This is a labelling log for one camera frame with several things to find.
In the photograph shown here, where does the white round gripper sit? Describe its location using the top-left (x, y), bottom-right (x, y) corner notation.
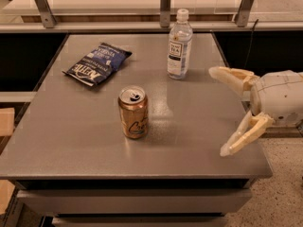
top-left (208, 66), bottom-right (303, 157)

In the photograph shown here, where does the orange soda can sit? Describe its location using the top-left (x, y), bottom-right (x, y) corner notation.
top-left (117, 85), bottom-right (149, 139)

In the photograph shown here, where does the clear plastic tea bottle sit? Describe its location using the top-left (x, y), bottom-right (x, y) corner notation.
top-left (168, 9), bottom-right (193, 79)

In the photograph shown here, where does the grey drawer cabinet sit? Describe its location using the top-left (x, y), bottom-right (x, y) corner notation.
top-left (17, 185), bottom-right (252, 227)

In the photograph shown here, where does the blue chip bag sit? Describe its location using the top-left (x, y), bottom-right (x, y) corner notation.
top-left (63, 43), bottom-right (132, 87)

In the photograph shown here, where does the black cable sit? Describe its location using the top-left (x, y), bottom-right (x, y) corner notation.
top-left (243, 18), bottom-right (259, 71)

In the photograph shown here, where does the right metal bracket post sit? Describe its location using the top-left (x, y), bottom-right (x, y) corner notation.
top-left (235, 0), bottom-right (255, 27)

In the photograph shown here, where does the metal bracket post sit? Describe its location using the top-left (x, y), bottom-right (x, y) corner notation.
top-left (235, 0), bottom-right (255, 27)
top-left (34, 0), bottom-right (57, 28)
top-left (160, 0), bottom-right (170, 27)

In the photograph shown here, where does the middle metal bracket post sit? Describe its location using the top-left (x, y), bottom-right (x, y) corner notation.
top-left (160, 0), bottom-right (170, 27)

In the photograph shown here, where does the left metal bracket post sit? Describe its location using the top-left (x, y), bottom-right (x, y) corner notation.
top-left (34, 0), bottom-right (57, 28)

